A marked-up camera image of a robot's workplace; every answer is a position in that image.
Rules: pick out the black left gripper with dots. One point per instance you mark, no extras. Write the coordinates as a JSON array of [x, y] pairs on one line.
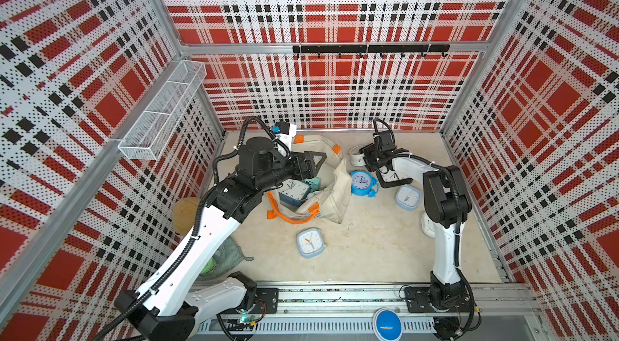
[[309, 172]]

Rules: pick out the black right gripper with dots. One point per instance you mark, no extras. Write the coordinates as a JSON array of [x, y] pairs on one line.
[[370, 167]]

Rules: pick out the blue round twin-bell alarm clock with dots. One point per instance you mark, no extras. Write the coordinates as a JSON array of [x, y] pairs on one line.
[[363, 184]]

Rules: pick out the beige canvas bag orange handles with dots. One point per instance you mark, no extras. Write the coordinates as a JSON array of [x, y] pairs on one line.
[[331, 201]]

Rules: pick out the light blue square alarm clock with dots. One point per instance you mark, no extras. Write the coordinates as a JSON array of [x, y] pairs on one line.
[[310, 243]]

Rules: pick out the white oval clock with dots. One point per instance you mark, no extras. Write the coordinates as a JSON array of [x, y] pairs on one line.
[[427, 227]]

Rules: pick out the teal small clock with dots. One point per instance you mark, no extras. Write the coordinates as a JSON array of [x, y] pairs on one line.
[[315, 184]]

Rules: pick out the black and white round clock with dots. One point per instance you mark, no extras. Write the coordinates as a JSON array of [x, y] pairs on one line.
[[356, 156]]

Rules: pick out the black rectangular alarm clock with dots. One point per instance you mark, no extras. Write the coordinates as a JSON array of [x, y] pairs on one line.
[[390, 179]]

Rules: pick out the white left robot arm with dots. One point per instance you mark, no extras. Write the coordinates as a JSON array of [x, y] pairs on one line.
[[163, 308]]

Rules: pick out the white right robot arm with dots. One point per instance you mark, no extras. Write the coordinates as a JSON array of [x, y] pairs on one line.
[[446, 203]]

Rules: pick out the dark blue square alarm clock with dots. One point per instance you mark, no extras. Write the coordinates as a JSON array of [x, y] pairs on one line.
[[293, 193]]

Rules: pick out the brown teddy bear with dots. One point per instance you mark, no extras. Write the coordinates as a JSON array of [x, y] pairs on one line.
[[183, 215]]

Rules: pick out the green round tape roll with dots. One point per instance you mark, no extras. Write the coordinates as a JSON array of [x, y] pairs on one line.
[[210, 265]]

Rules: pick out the blue round button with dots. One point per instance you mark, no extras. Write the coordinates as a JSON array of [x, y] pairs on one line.
[[387, 325]]

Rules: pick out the black hook rail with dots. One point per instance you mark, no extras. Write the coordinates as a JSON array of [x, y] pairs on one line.
[[421, 49]]

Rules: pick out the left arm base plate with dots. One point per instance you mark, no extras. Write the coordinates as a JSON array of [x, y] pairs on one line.
[[265, 301]]

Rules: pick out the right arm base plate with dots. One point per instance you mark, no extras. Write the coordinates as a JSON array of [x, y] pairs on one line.
[[434, 299]]

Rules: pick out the white wire mesh basket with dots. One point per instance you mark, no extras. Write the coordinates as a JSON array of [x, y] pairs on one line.
[[151, 132]]

